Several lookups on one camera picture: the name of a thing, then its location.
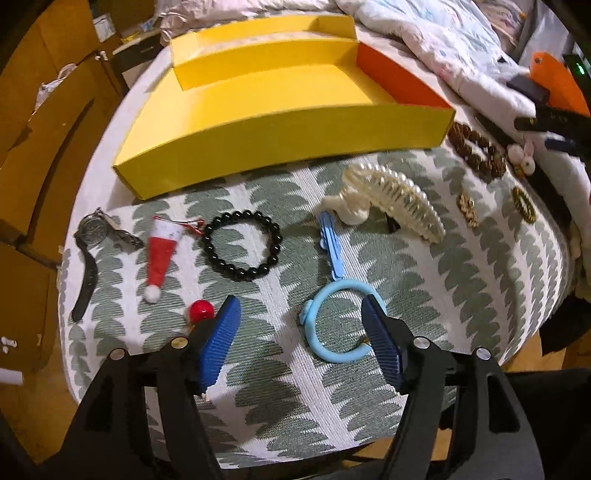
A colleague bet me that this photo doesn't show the red santa hat clip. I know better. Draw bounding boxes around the red santa hat clip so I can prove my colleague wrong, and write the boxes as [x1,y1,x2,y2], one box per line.
[143,216,205,304]

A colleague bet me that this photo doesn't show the yellow cardboard box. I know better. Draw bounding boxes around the yellow cardboard box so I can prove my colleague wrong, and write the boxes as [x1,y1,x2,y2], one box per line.
[113,15,455,200]

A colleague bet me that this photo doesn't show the light blue hair clip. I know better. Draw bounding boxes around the light blue hair clip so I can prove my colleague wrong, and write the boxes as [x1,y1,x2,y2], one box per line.
[318,211,345,281]

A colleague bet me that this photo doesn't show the grey strap wrist watch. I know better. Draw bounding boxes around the grey strap wrist watch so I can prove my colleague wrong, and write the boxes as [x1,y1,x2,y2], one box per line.
[70,208,144,323]

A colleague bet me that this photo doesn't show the leaf pattern bed sheet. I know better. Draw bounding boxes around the leaf pattern bed sheet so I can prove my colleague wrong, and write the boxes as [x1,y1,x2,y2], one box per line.
[59,51,573,468]

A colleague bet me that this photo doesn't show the cream bow hair clip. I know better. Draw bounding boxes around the cream bow hair clip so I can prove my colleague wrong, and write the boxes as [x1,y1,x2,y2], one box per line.
[322,188,370,226]

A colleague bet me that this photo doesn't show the pearl hair claw clip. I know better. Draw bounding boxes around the pearl hair claw clip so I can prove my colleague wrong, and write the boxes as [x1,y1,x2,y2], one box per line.
[342,163,446,244]

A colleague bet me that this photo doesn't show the light blue silicone bracelet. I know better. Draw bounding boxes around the light blue silicone bracelet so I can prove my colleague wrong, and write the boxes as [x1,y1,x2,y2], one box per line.
[298,278,389,364]

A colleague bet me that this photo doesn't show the gold chain earrings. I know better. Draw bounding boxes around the gold chain earrings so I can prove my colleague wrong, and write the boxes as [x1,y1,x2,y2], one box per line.
[457,192,479,229]

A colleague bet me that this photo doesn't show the black bead bracelet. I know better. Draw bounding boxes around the black bead bracelet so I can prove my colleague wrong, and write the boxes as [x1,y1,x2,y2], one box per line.
[200,209,284,282]

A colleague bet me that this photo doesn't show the wooden wardrobe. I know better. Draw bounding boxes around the wooden wardrobe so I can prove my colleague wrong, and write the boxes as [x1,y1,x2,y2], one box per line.
[1,1,125,384]

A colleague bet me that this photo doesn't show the white plastic bag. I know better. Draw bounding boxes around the white plastic bag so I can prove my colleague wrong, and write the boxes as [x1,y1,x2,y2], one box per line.
[34,63,77,111]

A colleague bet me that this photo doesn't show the red ball hair tie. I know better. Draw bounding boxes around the red ball hair tie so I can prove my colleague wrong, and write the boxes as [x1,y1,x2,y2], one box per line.
[185,299,216,325]

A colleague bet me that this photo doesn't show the black bobby pin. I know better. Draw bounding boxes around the black bobby pin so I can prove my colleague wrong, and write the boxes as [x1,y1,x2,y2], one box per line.
[386,216,401,233]

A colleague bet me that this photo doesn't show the floral white duvet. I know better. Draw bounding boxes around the floral white duvet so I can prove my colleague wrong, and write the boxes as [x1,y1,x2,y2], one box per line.
[338,1,590,244]

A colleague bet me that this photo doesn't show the pink white blanket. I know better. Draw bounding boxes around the pink white blanket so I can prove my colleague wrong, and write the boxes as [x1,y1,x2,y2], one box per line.
[156,0,341,45]

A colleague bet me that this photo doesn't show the large brown bead bracelet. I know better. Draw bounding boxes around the large brown bead bracelet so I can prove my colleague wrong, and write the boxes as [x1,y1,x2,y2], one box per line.
[445,121,508,181]

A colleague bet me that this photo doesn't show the white bunny pompom hair tie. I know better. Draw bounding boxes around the white bunny pompom hair tie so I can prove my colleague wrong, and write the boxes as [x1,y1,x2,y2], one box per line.
[506,140,538,180]

